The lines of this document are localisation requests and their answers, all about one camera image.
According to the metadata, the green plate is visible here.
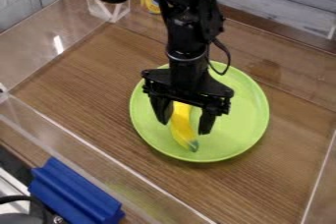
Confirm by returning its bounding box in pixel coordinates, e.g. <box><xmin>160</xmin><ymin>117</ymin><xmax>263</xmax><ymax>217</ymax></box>
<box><xmin>128</xmin><ymin>67</ymin><xmax>271</xmax><ymax>163</ymax></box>

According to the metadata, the black cable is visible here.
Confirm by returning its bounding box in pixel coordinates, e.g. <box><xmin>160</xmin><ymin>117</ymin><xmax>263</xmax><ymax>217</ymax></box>
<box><xmin>0</xmin><ymin>195</ymin><xmax>34</xmax><ymax>205</ymax></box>

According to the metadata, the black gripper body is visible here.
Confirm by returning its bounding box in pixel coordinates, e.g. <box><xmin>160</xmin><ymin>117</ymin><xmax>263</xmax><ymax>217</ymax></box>
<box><xmin>142</xmin><ymin>69</ymin><xmax>234</xmax><ymax>115</ymax></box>

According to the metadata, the yellow labelled tin can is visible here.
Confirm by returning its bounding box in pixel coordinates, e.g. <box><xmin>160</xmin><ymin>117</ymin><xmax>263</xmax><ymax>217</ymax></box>
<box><xmin>140</xmin><ymin>0</ymin><xmax>160</xmax><ymax>15</ymax></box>

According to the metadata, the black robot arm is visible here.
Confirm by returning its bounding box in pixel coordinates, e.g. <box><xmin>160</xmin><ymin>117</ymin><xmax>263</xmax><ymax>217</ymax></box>
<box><xmin>102</xmin><ymin>0</ymin><xmax>234</xmax><ymax>135</ymax></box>

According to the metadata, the yellow banana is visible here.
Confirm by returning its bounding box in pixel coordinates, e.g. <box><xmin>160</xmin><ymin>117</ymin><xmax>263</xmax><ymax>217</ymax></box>
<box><xmin>171</xmin><ymin>101</ymin><xmax>200</xmax><ymax>152</ymax></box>

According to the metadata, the blue plastic clamp block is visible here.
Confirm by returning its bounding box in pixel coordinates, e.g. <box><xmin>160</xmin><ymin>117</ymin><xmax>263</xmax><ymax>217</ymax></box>
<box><xmin>30</xmin><ymin>157</ymin><xmax>126</xmax><ymax>224</ymax></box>

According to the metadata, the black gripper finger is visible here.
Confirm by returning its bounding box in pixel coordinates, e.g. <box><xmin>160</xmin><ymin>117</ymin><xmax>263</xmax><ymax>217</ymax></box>
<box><xmin>199</xmin><ymin>109</ymin><xmax>216</xmax><ymax>135</ymax></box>
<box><xmin>150</xmin><ymin>96</ymin><xmax>174</xmax><ymax>125</ymax></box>

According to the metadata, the clear acrylic enclosure wall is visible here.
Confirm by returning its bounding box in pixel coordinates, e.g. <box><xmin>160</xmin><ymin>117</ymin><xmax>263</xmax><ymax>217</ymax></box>
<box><xmin>0</xmin><ymin>0</ymin><xmax>336</xmax><ymax>224</ymax></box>

